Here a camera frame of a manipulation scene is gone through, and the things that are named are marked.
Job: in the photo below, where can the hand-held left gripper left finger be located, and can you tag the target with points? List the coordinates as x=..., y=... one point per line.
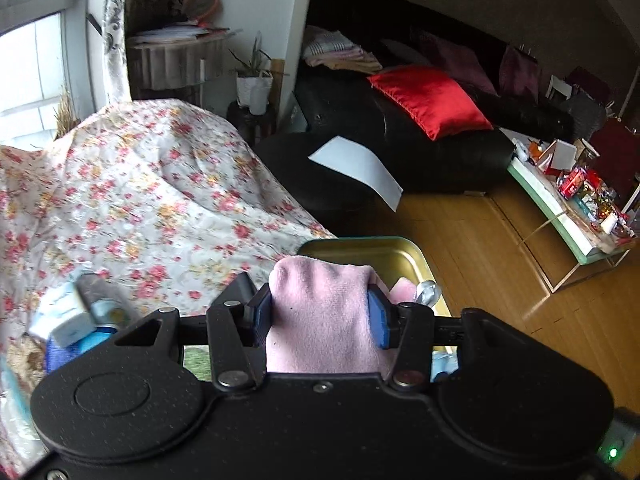
x=261, y=316

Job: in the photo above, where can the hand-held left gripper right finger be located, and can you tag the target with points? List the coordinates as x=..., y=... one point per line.
x=379, y=321

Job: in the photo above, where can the pink towel cloth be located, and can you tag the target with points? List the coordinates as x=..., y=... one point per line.
x=320, y=310

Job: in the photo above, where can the gold metal tin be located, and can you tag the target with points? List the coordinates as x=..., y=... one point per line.
x=370, y=255

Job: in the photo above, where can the clear plastic wrapper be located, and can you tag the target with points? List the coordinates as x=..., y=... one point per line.
x=427, y=292

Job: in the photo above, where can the light teal box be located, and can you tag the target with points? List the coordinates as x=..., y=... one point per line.
x=110, y=316

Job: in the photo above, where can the white paper sheet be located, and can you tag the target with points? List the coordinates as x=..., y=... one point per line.
x=355, y=165

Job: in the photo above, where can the floral bedspread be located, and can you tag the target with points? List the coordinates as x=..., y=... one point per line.
x=150, y=200

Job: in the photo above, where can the black leather sofa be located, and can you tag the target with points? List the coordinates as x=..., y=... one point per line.
x=450, y=160

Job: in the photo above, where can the black stool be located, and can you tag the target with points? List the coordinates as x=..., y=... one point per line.
x=250, y=122

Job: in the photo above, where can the blue cardboard box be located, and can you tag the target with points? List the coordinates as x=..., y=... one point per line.
x=70, y=352

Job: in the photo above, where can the cluttered glass coffee table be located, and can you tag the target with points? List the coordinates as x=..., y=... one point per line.
x=545, y=205

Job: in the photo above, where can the white cardboard box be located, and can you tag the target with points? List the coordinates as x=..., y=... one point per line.
x=57, y=315

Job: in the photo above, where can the red satin cushion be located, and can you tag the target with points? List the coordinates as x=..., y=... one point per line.
x=430, y=97

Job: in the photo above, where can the potted plant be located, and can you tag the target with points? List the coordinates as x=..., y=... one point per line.
x=252, y=85

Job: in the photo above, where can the pile of colourful packets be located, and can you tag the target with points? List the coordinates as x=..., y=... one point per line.
x=595, y=200

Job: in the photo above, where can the folded beige blanket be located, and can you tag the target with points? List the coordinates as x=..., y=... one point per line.
x=350, y=64

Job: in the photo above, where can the round glass side table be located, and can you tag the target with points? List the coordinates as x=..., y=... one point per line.
x=170, y=65

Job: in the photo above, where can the purple cushion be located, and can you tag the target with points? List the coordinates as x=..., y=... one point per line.
x=457, y=62
x=520, y=75

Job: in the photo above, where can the folded plaid blanket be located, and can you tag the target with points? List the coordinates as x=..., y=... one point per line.
x=330, y=42

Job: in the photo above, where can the grey cushion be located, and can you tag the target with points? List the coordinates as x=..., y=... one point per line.
x=582, y=115

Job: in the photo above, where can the maroon chair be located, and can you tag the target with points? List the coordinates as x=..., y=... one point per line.
x=617, y=155

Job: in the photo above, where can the stack of papers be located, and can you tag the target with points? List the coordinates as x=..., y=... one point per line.
x=170, y=34

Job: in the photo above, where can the orange round basket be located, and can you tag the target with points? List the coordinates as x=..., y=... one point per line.
x=200, y=6

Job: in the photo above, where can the patterned white curtain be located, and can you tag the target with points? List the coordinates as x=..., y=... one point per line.
x=116, y=35

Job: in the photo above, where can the window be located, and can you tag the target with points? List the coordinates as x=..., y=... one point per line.
x=40, y=45

